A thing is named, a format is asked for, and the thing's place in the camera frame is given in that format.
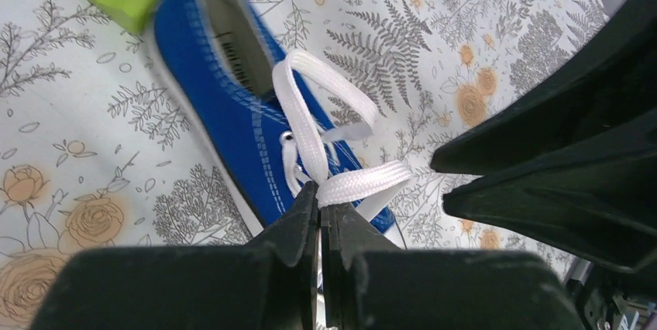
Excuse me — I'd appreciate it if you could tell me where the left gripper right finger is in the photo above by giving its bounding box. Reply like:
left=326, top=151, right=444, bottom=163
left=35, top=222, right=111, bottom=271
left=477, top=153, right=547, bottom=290
left=320, top=205, right=583, bottom=329

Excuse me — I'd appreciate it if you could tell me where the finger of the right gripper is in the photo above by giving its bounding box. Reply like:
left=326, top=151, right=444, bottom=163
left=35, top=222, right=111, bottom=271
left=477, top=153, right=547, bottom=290
left=430, top=0, right=656, bottom=175
left=443, top=122, right=656, bottom=272

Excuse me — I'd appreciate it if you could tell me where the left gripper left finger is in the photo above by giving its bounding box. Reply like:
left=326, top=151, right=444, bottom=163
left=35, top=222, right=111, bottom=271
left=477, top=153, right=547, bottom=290
left=31, top=182, right=318, bottom=329

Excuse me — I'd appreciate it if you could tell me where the blue sneaker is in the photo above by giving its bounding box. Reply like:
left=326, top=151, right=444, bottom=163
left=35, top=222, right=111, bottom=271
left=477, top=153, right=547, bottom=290
left=150, top=0, right=412, bottom=244

